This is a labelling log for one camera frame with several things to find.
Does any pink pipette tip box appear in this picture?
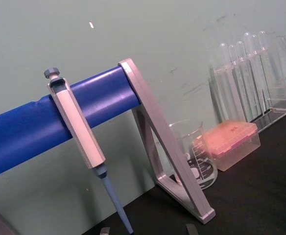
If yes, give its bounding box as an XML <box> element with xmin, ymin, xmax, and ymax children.
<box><xmin>203</xmin><ymin>120</ymin><xmax>261</xmax><ymax>172</ymax></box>

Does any clear glass beaker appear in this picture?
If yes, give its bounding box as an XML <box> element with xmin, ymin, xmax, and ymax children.
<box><xmin>169</xmin><ymin>120</ymin><xmax>218</xmax><ymax>190</ymax></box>

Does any white and blue pipette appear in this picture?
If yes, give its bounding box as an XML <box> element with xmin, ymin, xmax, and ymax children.
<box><xmin>44</xmin><ymin>66</ymin><xmax>134</xmax><ymax>235</ymax></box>

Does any clear glass test tube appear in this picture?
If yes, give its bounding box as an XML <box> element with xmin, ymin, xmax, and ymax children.
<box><xmin>243</xmin><ymin>32</ymin><xmax>259</xmax><ymax>122</ymax></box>
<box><xmin>251</xmin><ymin>34</ymin><xmax>266</xmax><ymax>118</ymax></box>
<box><xmin>218</xmin><ymin>43</ymin><xmax>232</xmax><ymax>123</ymax></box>
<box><xmin>258</xmin><ymin>31</ymin><xmax>274</xmax><ymax>112</ymax></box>
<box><xmin>228</xmin><ymin>44</ymin><xmax>242</xmax><ymax>121</ymax></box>
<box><xmin>236</xmin><ymin>41</ymin><xmax>251</xmax><ymax>122</ymax></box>

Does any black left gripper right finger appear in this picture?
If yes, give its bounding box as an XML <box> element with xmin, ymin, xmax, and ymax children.
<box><xmin>185</xmin><ymin>223</ymin><xmax>198</xmax><ymax>235</ymax></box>

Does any blue bar pipette stand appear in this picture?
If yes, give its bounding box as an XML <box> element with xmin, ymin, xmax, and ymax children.
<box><xmin>0</xmin><ymin>58</ymin><xmax>216</xmax><ymax>235</ymax></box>

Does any clear acrylic test tube rack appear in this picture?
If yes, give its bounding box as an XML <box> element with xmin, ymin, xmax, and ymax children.
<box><xmin>208</xmin><ymin>52</ymin><xmax>286</xmax><ymax>134</ymax></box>

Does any clear glass conical flask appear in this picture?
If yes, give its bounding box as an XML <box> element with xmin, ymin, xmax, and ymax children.
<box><xmin>266</xmin><ymin>34</ymin><xmax>286</xmax><ymax>110</ymax></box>

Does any black table cloth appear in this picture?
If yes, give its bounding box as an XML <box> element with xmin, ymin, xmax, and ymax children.
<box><xmin>83</xmin><ymin>107</ymin><xmax>286</xmax><ymax>235</ymax></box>

